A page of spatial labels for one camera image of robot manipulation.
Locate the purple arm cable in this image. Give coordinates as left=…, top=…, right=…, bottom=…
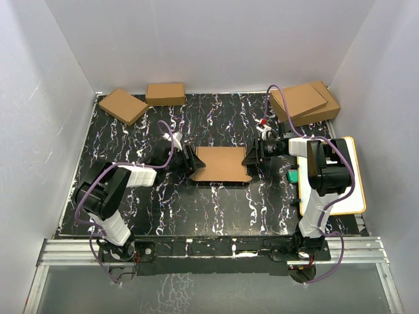
left=261, top=84, right=357, bottom=283
left=74, top=120, right=176, bottom=286

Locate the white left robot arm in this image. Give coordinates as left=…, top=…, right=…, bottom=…
left=74, top=145, right=206, bottom=261

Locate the green eraser block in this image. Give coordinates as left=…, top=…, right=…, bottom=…
left=287, top=169, right=299, bottom=184

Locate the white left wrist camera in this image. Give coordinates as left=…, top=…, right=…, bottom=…
left=163, top=131, right=183, bottom=150

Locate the small cardboard box top right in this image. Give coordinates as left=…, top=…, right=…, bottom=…
left=269, top=84, right=327, bottom=121

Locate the large cardboard box bottom right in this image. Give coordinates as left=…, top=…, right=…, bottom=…
left=292, top=81, right=340, bottom=126

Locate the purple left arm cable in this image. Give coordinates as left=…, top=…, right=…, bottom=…
left=74, top=120, right=176, bottom=286

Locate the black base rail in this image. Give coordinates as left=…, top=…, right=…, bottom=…
left=96, top=235, right=331, bottom=277

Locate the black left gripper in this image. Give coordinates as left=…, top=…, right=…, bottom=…
left=164, top=145, right=205, bottom=175

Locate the white board with yellow rim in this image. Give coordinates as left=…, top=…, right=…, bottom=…
left=297, top=137, right=366, bottom=215

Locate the aluminium frame rail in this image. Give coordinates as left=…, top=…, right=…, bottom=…
left=319, top=237, right=405, bottom=313

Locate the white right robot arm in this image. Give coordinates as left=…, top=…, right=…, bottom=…
left=242, top=123, right=355, bottom=260

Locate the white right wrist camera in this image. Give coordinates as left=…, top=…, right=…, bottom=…
left=257, top=118, right=272, bottom=141

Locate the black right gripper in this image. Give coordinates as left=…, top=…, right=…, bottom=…
left=242, top=137, right=284, bottom=164

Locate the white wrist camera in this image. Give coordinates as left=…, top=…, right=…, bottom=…
left=163, top=131, right=183, bottom=150
left=257, top=118, right=272, bottom=141

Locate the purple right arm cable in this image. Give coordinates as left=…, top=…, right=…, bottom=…
left=261, top=84, right=357, bottom=283

